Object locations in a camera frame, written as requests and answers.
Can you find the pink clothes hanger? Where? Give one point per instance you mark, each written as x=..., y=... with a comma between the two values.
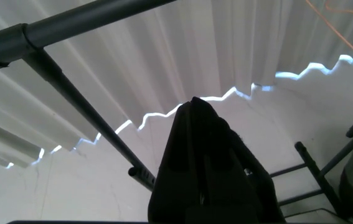
x=344, y=39
x=350, y=12

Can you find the black garment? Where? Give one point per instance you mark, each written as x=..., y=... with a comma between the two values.
x=257, y=186

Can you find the black clothes rack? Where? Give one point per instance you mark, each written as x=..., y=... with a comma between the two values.
x=86, y=17

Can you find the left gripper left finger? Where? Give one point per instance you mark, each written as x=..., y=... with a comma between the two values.
x=176, y=186

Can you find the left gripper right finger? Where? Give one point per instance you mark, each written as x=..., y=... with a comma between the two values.
x=223, y=193

